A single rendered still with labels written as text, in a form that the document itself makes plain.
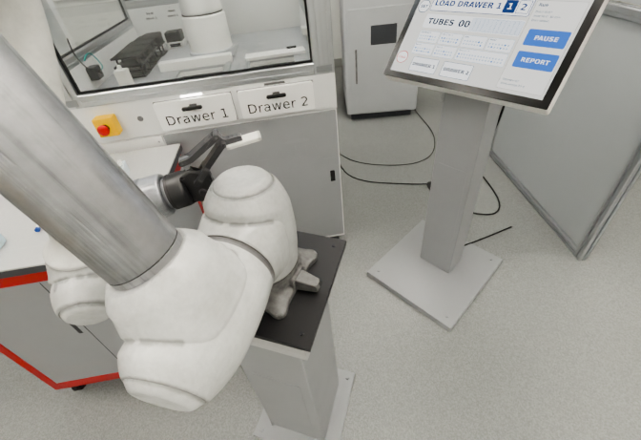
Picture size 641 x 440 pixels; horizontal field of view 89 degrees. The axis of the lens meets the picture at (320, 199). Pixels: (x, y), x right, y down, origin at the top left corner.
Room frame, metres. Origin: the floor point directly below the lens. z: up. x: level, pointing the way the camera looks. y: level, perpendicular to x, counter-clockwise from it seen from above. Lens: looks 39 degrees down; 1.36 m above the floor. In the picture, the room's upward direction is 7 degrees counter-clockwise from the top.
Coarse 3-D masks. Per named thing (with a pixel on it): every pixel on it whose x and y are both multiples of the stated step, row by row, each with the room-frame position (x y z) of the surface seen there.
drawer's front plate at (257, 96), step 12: (288, 84) 1.25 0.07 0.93; (300, 84) 1.25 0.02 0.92; (312, 84) 1.25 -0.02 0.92; (240, 96) 1.23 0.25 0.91; (252, 96) 1.24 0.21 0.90; (264, 96) 1.24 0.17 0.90; (288, 96) 1.25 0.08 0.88; (300, 96) 1.25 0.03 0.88; (312, 96) 1.25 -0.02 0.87; (240, 108) 1.23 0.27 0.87; (252, 108) 1.24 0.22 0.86; (264, 108) 1.24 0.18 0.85; (288, 108) 1.25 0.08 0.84; (300, 108) 1.25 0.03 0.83; (312, 108) 1.25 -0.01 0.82
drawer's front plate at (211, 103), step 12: (204, 96) 1.23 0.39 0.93; (216, 96) 1.23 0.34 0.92; (228, 96) 1.23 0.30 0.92; (156, 108) 1.21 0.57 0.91; (168, 108) 1.22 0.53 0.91; (180, 108) 1.22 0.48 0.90; (204, 108) 1.22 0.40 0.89; (216, 108) 1.23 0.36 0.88; (228, 108) 1.23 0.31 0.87; (168, 120) 1.21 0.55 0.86; (180, 120) 1.22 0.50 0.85; (192, 120) 1.22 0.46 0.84; (204, 120) 1.22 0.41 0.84; (216, 120) 1.23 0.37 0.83; (228, 120) 1.23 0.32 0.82
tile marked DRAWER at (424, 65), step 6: (414, 60) 1.10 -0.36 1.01; (420, 60) 1.09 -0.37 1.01; (426, 60) 1.07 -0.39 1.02; (432, 60) 1.06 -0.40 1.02; (438, 60) 1.04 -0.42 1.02; (414, 66) 1.09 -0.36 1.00; (420, 66) 1.07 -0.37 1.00; (426, 66) 1.06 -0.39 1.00; (432, 66) 1.04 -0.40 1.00; (420, 72) 1.06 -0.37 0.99; (426, 72) 1.04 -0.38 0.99; (432, 72) 1.03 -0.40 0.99
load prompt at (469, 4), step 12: (444, 0) 1.17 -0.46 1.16; (456, 0) 1.14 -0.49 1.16; (468, 0) 1.11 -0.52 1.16; (480, 0) 1.09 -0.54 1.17; (492, 0) 1.06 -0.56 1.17; (504, 0) 1.04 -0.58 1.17; (516, 0) 1.01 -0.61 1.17; (528, 0) 0.99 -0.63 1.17; (468, 12) 1.09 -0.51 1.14; (480, 12) 1.06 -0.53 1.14; (492, 12) 1.03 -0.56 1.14; (504, 12) 1.01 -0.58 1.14; (516, 12) 0.99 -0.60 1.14; (528, 12) 0.96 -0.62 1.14
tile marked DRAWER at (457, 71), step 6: (444, 66) 1.02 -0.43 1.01; (450, 66) 1.00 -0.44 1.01; (456, 66) 0.99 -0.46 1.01; (462, 66) 0.98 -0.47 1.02; (468, 66) 0.97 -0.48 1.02; (444, 72) 1.00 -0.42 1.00; (450, 72) 0.99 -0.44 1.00; (456, 72) 0.98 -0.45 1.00; (462, 72) 0.97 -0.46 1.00; (468, 72) 0.95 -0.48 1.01; (456, 78) 0.96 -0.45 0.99; (462, 78) 0.95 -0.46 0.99
